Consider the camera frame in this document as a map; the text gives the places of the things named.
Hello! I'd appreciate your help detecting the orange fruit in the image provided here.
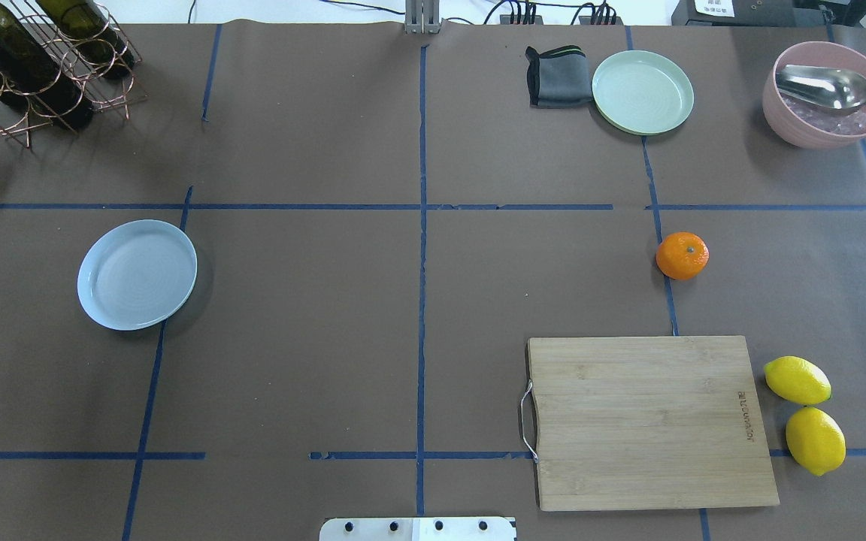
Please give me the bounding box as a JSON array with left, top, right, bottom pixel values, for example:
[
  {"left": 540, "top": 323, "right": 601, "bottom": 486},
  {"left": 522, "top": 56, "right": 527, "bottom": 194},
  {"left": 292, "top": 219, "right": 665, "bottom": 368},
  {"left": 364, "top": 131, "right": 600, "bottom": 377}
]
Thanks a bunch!
[{"left": 654, "top": 231, "right": 710, "bottom": 280}]

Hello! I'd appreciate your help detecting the light blue plate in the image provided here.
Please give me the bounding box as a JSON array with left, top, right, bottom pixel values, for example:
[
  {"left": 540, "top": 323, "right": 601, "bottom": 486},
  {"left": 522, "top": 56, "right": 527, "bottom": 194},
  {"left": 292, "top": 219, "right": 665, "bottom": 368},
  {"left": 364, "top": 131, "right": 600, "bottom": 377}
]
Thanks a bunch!
[{"left": 77, "top": 219, "right": 198, "bottom": 331}]

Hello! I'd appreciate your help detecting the light green plate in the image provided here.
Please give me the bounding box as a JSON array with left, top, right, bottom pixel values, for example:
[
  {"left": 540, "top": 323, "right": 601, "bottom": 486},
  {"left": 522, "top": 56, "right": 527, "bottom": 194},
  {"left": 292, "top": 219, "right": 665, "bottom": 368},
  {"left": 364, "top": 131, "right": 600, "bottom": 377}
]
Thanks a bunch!
[{"left": 592, "top": 50, "right": 695, "bottom": 136}]

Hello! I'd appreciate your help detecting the grey folded cloth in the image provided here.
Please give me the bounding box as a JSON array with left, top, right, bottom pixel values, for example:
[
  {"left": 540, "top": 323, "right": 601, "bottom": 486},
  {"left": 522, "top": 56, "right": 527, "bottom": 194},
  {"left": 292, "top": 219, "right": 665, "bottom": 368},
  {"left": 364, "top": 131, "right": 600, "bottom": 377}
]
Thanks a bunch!
[{"left": 525, "top": 45, "right": 594, "bottom": 109}]

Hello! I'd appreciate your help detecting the bamboo cutting board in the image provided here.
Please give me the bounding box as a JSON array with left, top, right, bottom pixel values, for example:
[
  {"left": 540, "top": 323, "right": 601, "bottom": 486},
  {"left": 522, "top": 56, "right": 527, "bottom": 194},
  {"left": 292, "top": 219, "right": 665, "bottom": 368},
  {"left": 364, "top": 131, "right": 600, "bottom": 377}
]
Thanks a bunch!
[{"left": 525, "top": 335, "right": 780, "bottom": 512}]

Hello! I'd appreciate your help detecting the upper yellow lemon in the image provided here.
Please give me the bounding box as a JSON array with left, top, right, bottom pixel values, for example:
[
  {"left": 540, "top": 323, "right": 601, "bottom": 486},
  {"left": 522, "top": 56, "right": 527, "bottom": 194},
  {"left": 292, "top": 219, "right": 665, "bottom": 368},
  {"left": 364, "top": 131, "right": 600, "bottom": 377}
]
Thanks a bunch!
[{"left": 764, "top": 355, "right": 832, "bottom": 407}]

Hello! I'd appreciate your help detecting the yellow lemon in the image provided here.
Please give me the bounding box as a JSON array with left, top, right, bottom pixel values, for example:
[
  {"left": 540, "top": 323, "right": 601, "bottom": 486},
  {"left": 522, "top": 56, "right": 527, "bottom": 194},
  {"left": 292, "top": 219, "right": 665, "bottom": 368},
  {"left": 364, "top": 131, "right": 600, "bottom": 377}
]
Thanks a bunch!
[
  {"left": 764, "top": 355, "right": 832, "bottom": 407},
  {"left": 785, "top": 407, "right": 846, "bottom": 476}
]

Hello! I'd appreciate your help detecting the lower yellow lemon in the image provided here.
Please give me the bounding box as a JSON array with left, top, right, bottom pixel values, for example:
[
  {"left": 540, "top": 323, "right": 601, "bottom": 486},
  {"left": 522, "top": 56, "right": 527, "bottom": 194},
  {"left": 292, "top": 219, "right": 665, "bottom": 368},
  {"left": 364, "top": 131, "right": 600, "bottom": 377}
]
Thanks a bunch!
[{"left": 785, "top": 407, "right": 846, "bottom": 476}]

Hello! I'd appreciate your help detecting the pink bowl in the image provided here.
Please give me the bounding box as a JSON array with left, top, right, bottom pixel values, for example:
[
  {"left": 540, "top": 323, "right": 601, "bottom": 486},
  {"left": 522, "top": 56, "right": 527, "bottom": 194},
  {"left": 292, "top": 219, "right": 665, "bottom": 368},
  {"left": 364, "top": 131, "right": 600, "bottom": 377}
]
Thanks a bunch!
[{"left": 761, "top": 41, "right": 866, "bottom": 150}]

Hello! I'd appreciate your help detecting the dark wine bottle right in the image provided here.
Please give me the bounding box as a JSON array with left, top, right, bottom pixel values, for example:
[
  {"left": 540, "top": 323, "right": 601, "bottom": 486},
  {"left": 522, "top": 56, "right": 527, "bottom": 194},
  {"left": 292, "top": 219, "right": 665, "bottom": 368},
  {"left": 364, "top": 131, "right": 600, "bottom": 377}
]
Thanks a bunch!
[{"left": 37, "top": 1, "right": 135, "bottom": 81}]

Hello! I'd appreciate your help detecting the metal ladle spoon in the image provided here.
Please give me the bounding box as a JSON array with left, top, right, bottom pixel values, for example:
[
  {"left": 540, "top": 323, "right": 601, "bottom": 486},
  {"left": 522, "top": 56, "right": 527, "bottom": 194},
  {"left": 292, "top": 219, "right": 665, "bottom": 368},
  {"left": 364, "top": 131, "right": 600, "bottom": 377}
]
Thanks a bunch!
[{"left": 774, "top": 64, "right": 866, "bottom": 113}]

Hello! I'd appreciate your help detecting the grey metal post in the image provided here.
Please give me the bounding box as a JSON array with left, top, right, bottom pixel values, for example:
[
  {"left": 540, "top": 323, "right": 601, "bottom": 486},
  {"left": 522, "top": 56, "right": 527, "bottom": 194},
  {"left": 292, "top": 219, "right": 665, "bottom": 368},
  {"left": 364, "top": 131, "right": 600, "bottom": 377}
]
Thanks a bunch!
[{"left": 404, "top": 0, "right": 442, "bottom": 35}]

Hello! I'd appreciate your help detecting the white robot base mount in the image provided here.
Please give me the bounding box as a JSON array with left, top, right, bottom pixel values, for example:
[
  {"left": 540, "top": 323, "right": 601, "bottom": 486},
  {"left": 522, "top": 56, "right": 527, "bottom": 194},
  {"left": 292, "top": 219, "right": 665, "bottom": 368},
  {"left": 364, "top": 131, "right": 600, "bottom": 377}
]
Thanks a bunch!
[{"left": 319, "top": 516, "right": 518, "bottom": 540}]

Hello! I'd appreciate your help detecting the copper wire wine rack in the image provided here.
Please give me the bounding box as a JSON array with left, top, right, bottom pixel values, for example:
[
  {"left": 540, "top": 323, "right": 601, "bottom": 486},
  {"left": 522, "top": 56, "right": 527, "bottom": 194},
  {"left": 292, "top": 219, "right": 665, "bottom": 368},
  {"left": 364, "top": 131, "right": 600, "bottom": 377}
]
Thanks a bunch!
[{"left": 0, "top": 1, "right": 149, "bottom": 147}]

